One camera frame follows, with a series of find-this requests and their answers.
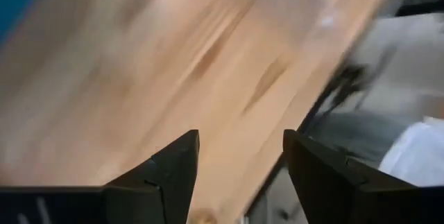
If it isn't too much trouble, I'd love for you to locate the white paper sheet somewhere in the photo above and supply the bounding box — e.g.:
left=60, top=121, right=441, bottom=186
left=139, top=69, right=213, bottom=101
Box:
left=377, top=116, right=444, bottom=187

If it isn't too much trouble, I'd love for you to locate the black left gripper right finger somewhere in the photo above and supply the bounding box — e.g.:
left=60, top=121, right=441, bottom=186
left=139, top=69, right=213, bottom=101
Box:
left=283, top=129, right=444, bottom=224

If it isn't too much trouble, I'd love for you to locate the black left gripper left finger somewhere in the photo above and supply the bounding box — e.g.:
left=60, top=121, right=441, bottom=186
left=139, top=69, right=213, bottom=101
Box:
left=0, top=129, right=200, bottom=224

